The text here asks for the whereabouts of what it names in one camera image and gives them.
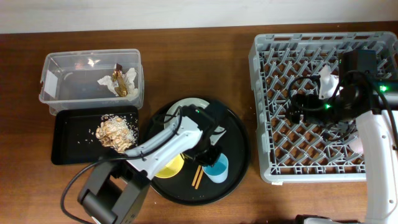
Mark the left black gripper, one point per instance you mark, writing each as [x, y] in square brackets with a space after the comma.
[211, 160]

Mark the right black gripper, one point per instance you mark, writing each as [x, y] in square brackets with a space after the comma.
[309, 101]

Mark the wooden chopstick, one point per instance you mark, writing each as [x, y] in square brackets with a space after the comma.
[196, 176]
[197, 183]

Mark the blue cup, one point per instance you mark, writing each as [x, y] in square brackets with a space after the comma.
[218, 172]

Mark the yellow bowl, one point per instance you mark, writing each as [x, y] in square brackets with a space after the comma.
[172, 168]

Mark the grey round plate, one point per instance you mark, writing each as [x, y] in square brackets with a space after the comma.
[184, 102]

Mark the pink cup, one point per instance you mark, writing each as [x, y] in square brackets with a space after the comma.
[356, 144]

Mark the food scraps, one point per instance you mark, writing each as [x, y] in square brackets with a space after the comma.
[116, 132]

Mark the gold foil wrapper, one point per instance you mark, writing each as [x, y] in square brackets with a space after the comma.
[121, 88]

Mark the white tissue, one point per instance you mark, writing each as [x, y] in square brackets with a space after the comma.
[128, 77]

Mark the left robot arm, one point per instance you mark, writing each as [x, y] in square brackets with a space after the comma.
[117, 187]

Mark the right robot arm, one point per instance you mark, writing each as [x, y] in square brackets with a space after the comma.
[373, 106]

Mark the grey dishwasher rack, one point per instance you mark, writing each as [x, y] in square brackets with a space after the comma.
[280, 65]

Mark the clear plastic waste bin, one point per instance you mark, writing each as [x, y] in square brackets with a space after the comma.
[69, 79]

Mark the round black serving tray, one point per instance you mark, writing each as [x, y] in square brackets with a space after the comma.
[235, 145]

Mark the black object bottom edge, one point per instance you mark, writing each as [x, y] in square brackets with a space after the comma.
[313, 219]

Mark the black rectangular tray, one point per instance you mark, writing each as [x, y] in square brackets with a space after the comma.
[74, 136]

